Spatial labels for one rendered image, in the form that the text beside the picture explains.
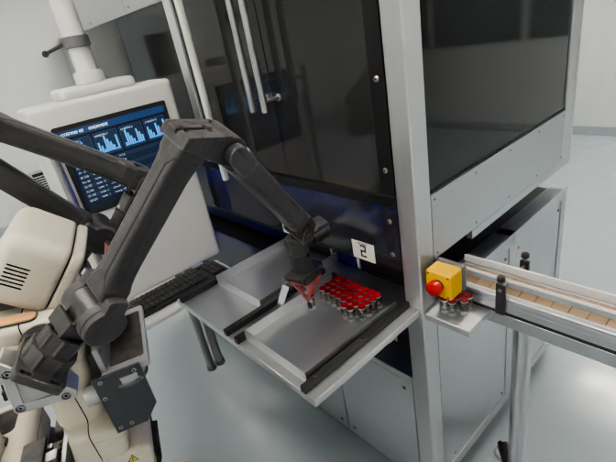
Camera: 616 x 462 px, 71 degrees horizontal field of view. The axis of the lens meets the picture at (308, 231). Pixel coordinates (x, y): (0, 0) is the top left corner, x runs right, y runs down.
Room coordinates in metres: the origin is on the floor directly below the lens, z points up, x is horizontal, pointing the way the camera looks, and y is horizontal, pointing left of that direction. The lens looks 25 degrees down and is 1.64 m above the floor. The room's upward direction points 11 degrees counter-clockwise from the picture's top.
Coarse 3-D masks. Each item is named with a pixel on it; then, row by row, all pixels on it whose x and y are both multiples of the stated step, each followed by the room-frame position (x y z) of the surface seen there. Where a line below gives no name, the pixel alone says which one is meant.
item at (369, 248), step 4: (352, 240) 1.13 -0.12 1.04; (356, 240) 1.12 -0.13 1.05; (352, 244) 1.13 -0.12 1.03; (356, 244) 1.12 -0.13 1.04; (360, 244) 1.10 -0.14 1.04; (364, 244) 1.09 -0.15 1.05; (368, 244) 1.08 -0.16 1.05; (356, 248) 1.12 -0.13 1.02; (360, 248) 1.11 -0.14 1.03; (368, 248) 1.08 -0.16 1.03; (372, 248) 1.07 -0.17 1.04; (356, 252) 1.12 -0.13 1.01; (360, 252) 1.11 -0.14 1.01; (364, 252) 1.10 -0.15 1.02; (368, 252) 1.08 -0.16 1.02; (372, 252) 1.07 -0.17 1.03; (356, 256) 1.12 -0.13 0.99; (360, 256) 1.11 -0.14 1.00; (368, 256) 1.08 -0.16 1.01; (372, 256) 1.07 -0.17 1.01; (368, 260) 1.08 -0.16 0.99; (372, 260) 1.07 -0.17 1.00
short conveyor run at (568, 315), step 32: (480, 288) 0.93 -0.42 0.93; (512, 288) 0.88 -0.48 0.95; (544, 288) 0.89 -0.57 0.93; (576, 288) 0.83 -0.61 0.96; (512, 320) 0.86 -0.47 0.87; (544, 320) 0.80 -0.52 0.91; (576, 320) 0.75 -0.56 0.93; (608, 320) 0.74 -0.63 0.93; (576, 352) 0.74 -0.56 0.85; (608, 352) 0.69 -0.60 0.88
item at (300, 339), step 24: (288, 312) 1.06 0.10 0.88; (312, 312) 1.04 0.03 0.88; (336, 312) 1.02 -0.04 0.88; (384, 312) 0.94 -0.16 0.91; (264, 336) 0.97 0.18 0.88; (288, 336) 0.95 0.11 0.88; (312, 336) 0.93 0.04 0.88; (336, 336) 0.91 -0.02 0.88; (288, 360) 0.82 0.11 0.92; (312, 360) 0.84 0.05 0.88
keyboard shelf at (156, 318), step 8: (224, 264) 1.60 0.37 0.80; (168, 280) 1.56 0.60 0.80; (152, 288) 1.52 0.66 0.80; (136, 296) 1.48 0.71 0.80; (176, 304) 1.35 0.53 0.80; (160, 312) 1.32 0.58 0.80; (168, 312) 1.32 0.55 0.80; (176, 312) 1.33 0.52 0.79; (152, 320) 1.28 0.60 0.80; (160, 320) 1.29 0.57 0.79
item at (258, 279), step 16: (256, 256) 1.41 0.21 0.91; (272, 256) 1.44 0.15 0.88; (288, 256) 1.42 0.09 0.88; (320, 256) 1.37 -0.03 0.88; (336, 256) 1.31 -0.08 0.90; (224, 272) 1.33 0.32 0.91; (240, 272) 1.36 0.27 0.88; (256, 272) 1.34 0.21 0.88; (272, 272) 1.32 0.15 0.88; (240, 288) 1.25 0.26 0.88; (256, 288) 1.23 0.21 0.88; (272, 288) 1.21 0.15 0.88; (256, 304) 1.13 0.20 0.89
